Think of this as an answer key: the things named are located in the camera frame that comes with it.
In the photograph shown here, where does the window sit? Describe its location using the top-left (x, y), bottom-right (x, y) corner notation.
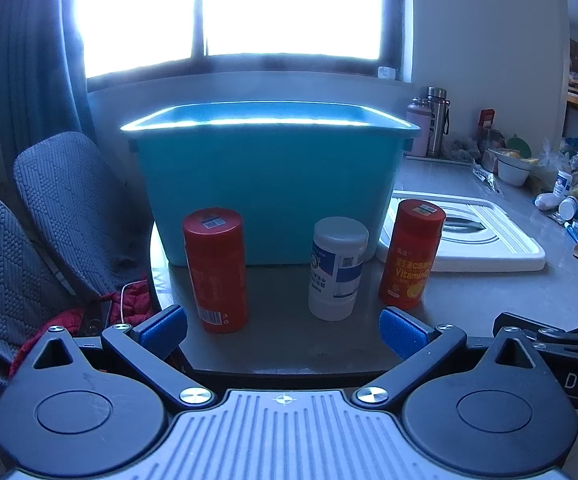
top-left (71, 0), bottom-right (412, 82)

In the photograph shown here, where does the red cylindrical bottle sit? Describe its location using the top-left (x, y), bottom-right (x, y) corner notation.
top-left (183, 207), bottom-right (249, 334)

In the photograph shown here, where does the red quilted cloth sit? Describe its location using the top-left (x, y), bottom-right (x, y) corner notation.
top-left (9, 280), bottom-right (162, 377)

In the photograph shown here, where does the orange vitamin bottle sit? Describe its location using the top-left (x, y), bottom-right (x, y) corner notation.
top-left (379, 199), bottom-right (446, 310)

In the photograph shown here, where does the white plastic bin lid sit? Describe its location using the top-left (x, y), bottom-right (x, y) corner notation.
top-left (375, 191), bottom-right (547, 273)

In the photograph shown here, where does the dark red box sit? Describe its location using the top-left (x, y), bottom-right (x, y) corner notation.
top-left (478, 109), bottom-right (496, 147)

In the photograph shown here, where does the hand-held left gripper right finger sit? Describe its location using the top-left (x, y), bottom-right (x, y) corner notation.
top-left (351, 307), bottom-right (545, 408)

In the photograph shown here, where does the blue plastic storage bin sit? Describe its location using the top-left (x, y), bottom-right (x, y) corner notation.
top-left (120, 101), bottom-right (422, 267)

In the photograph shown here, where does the clear plastic bag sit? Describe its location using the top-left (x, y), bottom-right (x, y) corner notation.
top-left (533, 137), bottom-right (578, 186)

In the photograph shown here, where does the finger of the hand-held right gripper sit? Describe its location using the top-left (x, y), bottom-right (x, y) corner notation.
top-left (492, 311), bottom-right (578, 357)

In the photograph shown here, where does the pink water bottle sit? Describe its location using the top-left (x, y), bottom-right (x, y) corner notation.
top-left (406, 98), bottom-right (435, 158)

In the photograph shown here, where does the blue curtain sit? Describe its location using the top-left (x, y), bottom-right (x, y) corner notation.
top-left (0, 0), bottom-right (96, 161)

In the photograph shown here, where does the blue label white bottle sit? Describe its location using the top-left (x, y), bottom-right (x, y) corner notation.
top-left (554, 170), bottom-right (574, 199)

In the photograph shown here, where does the grey knitted chair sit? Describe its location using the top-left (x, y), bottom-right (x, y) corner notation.
top-left (0, 195), bottom-right (92, 413)
top-left (13, 131), bottom-right (156, 302)

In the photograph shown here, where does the grey round desktop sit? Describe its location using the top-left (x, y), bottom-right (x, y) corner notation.
top-left (149, 152), bottom-right (578, 377)

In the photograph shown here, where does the stainless steel thermos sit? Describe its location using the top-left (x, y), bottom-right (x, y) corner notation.
top-left (425, 86), bottom-right (451, 158)

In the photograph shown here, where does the thin white cable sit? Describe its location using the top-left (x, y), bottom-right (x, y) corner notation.
top-left (118, 282), bottom-right (138, 327)

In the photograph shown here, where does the flat white tray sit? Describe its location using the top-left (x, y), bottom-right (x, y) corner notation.
top-left (403, 152), bottom-right (476, 167)

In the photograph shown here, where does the green round lid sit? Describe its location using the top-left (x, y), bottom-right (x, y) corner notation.
top-left (506, 132), bottom-right (532, 159)

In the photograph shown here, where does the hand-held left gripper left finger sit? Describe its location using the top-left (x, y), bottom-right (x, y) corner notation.
top-left (28, 305), bottom-right (217, 408)

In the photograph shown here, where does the white ribbed bowl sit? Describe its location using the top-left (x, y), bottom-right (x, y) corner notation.
top-left (496, 152), bottom-right (535, 187)

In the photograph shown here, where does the silver foil packet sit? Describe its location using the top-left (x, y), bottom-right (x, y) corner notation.
top-left (472, 167), bottom-right (501, 192)

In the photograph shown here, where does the white medicine bottle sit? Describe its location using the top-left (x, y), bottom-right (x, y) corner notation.
top-left (308, 216), bottom-right (370, 322)

